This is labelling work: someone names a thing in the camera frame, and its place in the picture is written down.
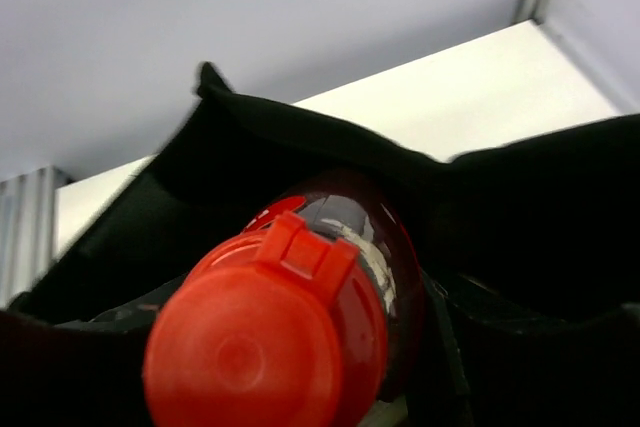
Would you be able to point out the small red dish soap bottle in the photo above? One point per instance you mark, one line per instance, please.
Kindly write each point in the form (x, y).
(307, 317)

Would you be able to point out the black canvas bag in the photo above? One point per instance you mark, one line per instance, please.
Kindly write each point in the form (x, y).
(528, 256)

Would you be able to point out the left aluminium frame post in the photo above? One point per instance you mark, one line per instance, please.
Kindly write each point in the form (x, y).
(28, 228)

